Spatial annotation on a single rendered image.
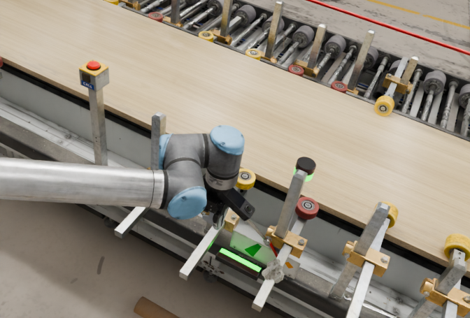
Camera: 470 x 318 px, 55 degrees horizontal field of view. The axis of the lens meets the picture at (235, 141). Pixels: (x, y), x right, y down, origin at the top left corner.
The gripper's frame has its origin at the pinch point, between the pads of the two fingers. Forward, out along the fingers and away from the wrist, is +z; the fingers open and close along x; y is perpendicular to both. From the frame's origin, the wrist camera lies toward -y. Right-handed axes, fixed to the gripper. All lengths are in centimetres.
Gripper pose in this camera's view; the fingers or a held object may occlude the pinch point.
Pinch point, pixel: (219, 227)
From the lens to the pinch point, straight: 141.3
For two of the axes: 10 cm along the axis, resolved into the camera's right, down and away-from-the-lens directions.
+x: -4.3, 5.6, -7.1
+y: -8.9, -3.8, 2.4
